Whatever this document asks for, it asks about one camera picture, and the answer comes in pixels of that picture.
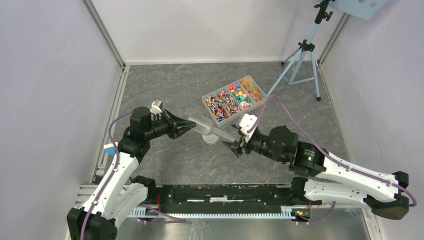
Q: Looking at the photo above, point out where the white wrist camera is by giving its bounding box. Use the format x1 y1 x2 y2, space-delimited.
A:
150 100 163 115
238 113 258 143

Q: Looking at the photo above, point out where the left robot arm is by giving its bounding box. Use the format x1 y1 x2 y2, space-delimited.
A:
66 106 197 240

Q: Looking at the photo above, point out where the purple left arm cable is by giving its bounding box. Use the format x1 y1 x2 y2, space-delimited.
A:
79 111 133 240

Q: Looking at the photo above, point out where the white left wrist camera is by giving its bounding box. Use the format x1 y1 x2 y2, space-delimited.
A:
150 100 163 115

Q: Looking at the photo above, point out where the light blue perforated board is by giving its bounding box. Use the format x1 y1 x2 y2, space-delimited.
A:
314 0 389 21

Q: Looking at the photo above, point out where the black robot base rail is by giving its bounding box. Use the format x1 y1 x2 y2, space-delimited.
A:
143 184 322 214

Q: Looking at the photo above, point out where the clear compartment candy tray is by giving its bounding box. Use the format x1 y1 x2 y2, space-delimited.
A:
201 75 267 128

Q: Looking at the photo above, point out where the blue and white block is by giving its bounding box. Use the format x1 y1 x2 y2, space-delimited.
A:
103 143 116 156

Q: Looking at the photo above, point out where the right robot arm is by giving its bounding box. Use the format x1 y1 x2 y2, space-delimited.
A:
224 125 410 220

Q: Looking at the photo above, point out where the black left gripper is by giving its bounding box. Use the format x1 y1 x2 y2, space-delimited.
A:
144 109 196 140

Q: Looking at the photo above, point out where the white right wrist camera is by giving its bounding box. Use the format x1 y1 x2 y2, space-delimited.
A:
238 113 258 143

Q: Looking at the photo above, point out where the clear plastic scoop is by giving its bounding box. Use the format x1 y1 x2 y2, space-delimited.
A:
187 115 236 142

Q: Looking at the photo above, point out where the light blue camera tripod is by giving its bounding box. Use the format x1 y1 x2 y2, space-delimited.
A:
267 0 333 101

